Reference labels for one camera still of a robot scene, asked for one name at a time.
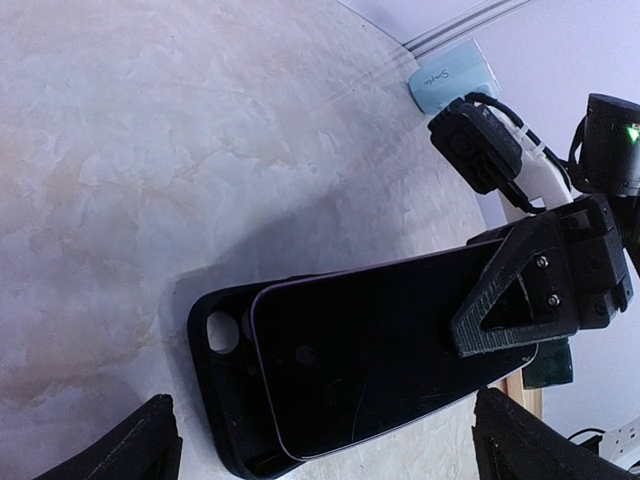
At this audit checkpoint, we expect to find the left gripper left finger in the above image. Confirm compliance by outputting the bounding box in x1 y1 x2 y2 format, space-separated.
39 394 183 480

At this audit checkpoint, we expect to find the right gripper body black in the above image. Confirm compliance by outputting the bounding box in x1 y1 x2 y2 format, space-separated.
556 194 633 330

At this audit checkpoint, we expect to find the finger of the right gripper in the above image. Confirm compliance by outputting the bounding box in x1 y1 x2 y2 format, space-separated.
450 213 580 357

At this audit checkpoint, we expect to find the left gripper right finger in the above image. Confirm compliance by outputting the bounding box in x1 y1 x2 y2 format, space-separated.
472 388 635 480

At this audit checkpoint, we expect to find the black phone case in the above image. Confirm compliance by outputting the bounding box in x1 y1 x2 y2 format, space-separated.
188 274 321 476

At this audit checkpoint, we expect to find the purple phone back up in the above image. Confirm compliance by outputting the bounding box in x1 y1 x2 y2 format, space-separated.
249 243 536 461

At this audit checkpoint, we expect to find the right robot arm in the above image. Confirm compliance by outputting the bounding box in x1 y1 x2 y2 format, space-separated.
429 93 639 357

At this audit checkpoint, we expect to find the beige plate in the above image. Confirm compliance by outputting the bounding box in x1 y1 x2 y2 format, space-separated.
500 370 543 419

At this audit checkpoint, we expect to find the dark green mug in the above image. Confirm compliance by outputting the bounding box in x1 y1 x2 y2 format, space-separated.
522 338 574 390

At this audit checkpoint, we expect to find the light blue mug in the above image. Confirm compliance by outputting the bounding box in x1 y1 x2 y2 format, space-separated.
408 39 502 116

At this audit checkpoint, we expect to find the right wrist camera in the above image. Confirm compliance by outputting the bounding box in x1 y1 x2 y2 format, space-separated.
428 92 573 222

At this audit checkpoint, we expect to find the right aluminium frame post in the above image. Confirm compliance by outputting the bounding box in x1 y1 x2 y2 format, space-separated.
403 0 533 60

